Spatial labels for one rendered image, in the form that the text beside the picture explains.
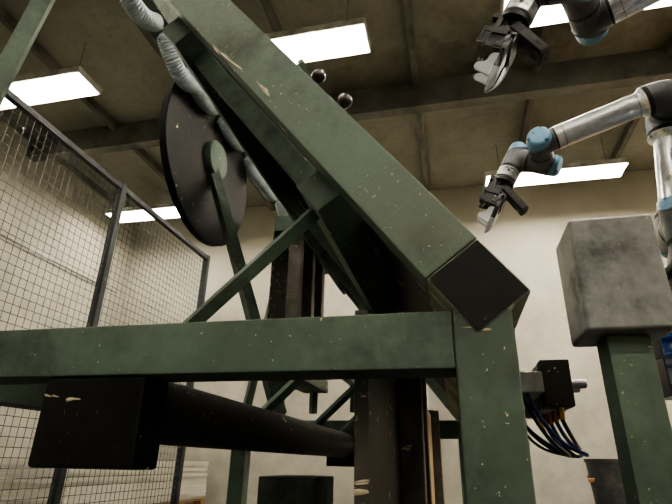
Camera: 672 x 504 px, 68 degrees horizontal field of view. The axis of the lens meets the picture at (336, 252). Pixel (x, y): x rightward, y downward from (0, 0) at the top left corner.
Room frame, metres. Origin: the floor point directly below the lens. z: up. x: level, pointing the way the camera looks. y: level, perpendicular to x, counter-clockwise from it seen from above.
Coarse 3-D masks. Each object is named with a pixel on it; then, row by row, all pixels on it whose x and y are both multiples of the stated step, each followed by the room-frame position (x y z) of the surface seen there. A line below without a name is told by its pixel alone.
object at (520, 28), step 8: (520, 24) 0.83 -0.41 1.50; (520, 32) 0.84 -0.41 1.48; (528, 32) 0.83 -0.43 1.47; (520, 40) 0.85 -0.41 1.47; (528, 40) 0.83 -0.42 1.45; (536, 40) 0.83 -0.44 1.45; (520, 48) 0.87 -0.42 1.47; (528, 48) 0.85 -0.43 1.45; (536, 48) 0.83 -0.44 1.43; (544, 48) 0.83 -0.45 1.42; (528, 56) 0.87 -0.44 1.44; (536, 56) 0.85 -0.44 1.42; (544, 56) 0.84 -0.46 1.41
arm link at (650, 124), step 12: (648, 120) 1.29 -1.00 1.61; (660, 120) 1.25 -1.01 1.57; (648, 132) 1.31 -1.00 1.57; (660, 132) 1.27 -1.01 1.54; (660, 144) 1.29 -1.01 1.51; (660, 156) 1.29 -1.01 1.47; (660, 168) 1.30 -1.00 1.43; (660, 180) 1.30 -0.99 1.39; (660, 192) 1.31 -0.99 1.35; (660, 240) 1.30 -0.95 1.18
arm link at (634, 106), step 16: (640, 96) 1.18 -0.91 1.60; (656, 96) 1.16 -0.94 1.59; (592, 112) 1.25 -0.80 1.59; (608, 112) 1.22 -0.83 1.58; (624, 112) 1.21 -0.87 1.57; (640, 112) 1.21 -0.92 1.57; (656, 112) 1.20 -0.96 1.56; (544, 128) 1.29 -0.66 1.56; (560, 128) 1.29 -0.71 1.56; (576, 128) 1.27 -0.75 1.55; (592, 128) 1.26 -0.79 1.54; (608, 128) 1.26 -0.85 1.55; (528, 144) 1.33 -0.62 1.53; (544, 144) 1.30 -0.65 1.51; (560, 144) 1.31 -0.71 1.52; (544, 160) 1.39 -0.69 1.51
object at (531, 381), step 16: (544, 368) 0.99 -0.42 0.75; (560, 368) 0.98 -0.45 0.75; (528, 384) 0.98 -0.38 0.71; (544, 384) 0.99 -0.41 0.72; (560, 384) 0.98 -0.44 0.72; (576, 384) 0.99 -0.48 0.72; (528, 400) 0.99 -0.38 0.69; (544, 400) 0.99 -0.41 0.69; (560, 400) 0.98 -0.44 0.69; (528, 416) 1.24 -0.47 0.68; (544, 416) 1.18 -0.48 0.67; (560, 416) 1.00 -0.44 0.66; (528, 432) 1.18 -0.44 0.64; (544, 432) 1.04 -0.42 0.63; (560, 432) 1.06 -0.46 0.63; (544, 448) 1.29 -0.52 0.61; (560, 448) 1.06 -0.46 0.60; (576, 448) 0.99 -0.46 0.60
